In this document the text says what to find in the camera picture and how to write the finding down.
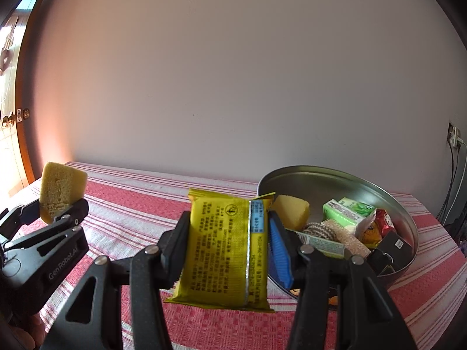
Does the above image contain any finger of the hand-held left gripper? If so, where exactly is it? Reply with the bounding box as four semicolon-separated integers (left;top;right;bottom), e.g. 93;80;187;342
0;200;41;242
11;199;90;258

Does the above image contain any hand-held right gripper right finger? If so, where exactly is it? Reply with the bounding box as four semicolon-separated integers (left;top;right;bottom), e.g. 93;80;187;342
268;211;417;350

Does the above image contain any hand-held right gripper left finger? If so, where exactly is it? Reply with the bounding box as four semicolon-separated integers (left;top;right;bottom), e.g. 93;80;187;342
40;211;193;350

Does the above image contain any large yellow sponge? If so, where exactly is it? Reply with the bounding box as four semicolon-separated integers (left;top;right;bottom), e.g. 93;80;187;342
39;162;88;224

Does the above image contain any small green tissue pack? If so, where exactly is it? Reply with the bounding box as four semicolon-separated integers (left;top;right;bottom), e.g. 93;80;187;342
295;231;345;260
323;197;377;239

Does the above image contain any yellow foil snack packet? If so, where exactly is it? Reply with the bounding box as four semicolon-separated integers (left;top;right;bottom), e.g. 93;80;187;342
164;188;277;313

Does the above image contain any small yellow sponge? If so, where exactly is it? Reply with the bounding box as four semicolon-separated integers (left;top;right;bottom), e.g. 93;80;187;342
269;194;311;230

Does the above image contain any woven rope ball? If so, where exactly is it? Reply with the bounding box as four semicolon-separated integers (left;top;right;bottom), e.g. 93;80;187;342
301;222;341;243

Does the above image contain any blue round cookie tin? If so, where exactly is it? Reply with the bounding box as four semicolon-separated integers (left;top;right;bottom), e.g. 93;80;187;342
257;165;419;310

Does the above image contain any red packet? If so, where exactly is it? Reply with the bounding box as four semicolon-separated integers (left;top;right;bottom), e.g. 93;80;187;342
374;209;395;236

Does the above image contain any black box with white label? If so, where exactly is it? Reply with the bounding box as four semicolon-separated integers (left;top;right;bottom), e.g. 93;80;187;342
366;230;414;276

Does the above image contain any red white striped tablecloth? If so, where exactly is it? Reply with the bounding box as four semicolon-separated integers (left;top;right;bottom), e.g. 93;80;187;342
0;160;467;350

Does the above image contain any wooden door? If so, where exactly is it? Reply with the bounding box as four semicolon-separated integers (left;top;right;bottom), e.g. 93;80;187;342
0;0;55;195

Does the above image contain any white cable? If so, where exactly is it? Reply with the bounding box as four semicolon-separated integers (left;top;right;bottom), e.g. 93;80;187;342
443;140;467;227

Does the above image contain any black cable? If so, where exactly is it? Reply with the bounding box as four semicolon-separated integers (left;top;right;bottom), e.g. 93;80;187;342
438;145;456;225

